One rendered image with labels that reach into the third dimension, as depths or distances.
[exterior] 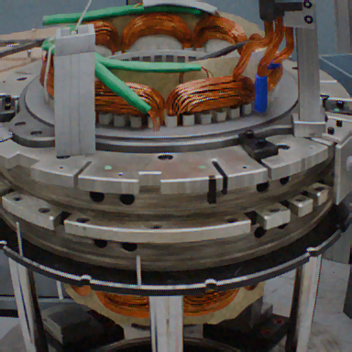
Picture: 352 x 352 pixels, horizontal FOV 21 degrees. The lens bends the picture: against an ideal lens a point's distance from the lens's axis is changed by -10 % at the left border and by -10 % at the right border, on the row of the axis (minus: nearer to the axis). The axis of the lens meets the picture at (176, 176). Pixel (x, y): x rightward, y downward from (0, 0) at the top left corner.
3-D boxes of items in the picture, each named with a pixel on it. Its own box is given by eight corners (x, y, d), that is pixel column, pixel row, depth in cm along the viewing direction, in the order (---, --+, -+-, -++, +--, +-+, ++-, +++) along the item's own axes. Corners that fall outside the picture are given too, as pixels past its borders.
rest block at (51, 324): (104, 333, 98) (102, 316, 98) (62, 346, 96) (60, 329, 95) (82, 315, 102) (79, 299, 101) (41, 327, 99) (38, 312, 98)
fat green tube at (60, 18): (41, 37, 81) (42, 17, 80) (40, 26, 85) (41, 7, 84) (211, 21, 83) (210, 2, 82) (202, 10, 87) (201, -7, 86)
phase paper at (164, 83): (109, 126, 71) (109, 68, 69) (107, 118, 73) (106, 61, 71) (225, 118, 72) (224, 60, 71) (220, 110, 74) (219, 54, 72)
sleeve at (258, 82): (257, 115, 73) (256, 76, 71) (252, 109, 74) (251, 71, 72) (269, 115, 73) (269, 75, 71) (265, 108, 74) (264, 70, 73)
